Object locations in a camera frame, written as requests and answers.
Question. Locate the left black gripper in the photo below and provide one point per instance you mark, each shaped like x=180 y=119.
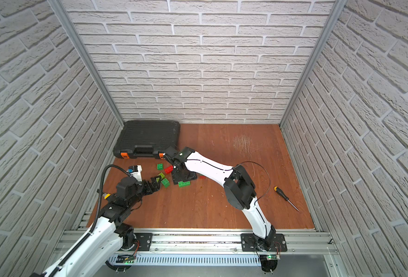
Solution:
x=149 y=186

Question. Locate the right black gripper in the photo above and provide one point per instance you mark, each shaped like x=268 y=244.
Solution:
x=176 y=177

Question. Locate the lime green long lego brick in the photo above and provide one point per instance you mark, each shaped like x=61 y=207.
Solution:
x=161 y=176

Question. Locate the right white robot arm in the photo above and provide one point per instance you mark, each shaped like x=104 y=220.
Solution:
x=238 y=186

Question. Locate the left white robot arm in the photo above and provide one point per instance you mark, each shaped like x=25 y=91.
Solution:
x=107 y=234

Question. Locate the black plastic tool case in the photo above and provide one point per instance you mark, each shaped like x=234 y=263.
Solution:
x=146 y=138

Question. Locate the black yellow screwdriver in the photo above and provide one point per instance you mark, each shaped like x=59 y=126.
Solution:
x=285 y=197

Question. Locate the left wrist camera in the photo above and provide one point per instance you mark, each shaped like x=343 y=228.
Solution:
x=136 y=172

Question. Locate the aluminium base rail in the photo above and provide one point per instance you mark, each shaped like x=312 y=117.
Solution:
x=169 y=246

